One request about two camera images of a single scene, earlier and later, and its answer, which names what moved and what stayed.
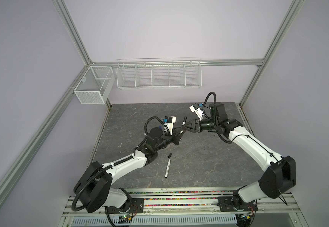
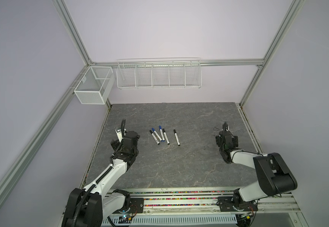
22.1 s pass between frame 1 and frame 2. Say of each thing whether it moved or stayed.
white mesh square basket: stayed
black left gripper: moved
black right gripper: moved
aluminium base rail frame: stayed
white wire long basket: stayed
